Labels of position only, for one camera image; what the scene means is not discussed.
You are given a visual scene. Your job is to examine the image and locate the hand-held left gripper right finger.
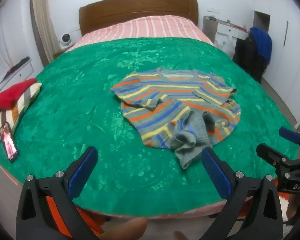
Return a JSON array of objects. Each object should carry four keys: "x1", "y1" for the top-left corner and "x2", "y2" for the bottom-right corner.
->
[{"x1": 201, "y1": 147, "x2": 283, "y2": 240}]

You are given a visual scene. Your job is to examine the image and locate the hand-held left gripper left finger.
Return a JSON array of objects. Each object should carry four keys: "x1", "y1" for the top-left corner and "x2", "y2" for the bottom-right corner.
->
[{"x1": 16, "y1": 146, "x2": 100, "y2": 240}]

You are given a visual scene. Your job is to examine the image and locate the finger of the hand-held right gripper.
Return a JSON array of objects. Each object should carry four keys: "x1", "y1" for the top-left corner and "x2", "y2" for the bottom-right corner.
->
[
  {"x1": 279, "y1": 127, "x2": 300, "y2": 153},
  {"x1": 256, "y1": 143, "x2": 294, "y2": 173}
]

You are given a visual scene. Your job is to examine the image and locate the striped knit sweater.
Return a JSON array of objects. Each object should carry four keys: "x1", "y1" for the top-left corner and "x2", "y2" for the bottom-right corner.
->
[{"x1": 110, "y1": 67, "x2": 241, "y2": 169}]

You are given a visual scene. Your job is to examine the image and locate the person's right hand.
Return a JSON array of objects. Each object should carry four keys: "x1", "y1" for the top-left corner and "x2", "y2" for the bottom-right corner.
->
[{"x1": 286, "y1": 194, "x2": 300, "y2": 224}]

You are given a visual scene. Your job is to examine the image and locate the green floral blanket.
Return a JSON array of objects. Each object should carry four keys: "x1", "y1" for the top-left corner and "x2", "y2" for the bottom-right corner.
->
[{"x1": 0, "y1": 37, "x2": 300, "y2": 217}]

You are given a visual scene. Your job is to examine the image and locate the smartphone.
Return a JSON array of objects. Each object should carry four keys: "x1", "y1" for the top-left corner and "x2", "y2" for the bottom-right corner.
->
[{"x1": 0, "y1": 122, "x2": 20, "y2": 163}]

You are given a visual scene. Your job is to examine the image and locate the white wardrobe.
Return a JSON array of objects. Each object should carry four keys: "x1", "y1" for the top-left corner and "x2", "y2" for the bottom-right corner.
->
[{"x1": 270, "y1": 0, "x2": 300, "y2": 130}]

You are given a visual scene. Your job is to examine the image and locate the striped pillow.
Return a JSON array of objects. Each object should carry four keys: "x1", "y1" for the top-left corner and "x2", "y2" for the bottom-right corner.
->
[{"x1": 0, "y1": 82, "x2": 43, "y2": 139}]

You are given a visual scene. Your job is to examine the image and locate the black jacket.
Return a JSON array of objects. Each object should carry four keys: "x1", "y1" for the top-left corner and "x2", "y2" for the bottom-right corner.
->
[{"x1": 232, "y1": 30, "x2": 269, "y2": 84}]

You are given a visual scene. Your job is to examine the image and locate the blue garment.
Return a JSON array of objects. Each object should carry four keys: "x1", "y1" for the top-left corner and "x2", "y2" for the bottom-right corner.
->
[{"x1": 249, "y1": 27, "x2": 273, "y2": 67}]

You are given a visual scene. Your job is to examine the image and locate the white drawer unit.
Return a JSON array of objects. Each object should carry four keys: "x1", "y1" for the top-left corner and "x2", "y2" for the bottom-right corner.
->
[{"x1": 0, "y1": 60, "x2": 35, "y2": 98}]

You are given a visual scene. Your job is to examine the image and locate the white desk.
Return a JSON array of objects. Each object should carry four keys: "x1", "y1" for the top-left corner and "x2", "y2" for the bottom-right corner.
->
[{"x1": 202, "y1": 15, "x2": 250, "y2": 55}]

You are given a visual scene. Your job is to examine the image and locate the white desk fan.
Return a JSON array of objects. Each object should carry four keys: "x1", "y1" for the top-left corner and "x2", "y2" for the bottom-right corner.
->
[{"x1": 59, "y1": 33, "x2": 74, "y2": 49}]

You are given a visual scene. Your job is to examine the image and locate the beige curtain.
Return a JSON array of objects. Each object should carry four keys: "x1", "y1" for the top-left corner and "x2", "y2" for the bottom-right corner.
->
[{"x1": 30, "y1": 0, "x2": 58, "y2": 67}]

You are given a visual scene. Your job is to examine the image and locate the brown wooden headboard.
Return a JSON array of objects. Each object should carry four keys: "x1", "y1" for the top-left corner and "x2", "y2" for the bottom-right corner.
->
[{"x1": 79, "y1": 0, "x2": 199, "y2": 37}]

